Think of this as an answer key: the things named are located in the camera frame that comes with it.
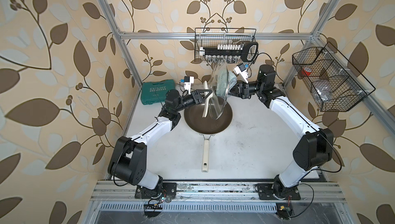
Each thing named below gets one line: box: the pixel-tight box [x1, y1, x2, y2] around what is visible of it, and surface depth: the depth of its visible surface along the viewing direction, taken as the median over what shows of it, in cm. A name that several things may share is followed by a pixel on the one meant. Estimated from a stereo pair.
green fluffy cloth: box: [215, 69, 238, 98], surface depth 62 cm
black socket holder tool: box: [199, 42, 259, 64], surface depth 86 cm
